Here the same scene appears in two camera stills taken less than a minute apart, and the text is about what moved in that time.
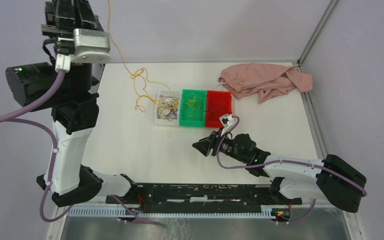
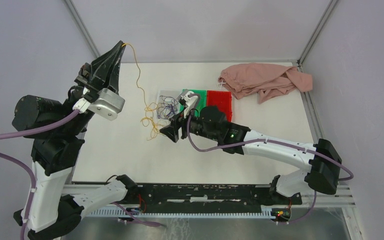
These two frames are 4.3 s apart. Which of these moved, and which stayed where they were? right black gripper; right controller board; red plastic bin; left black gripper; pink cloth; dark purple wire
Moved: left black gripper; right black gripper
Stayed: red plastic bin; pink cloth; dark purple wire; right controller board
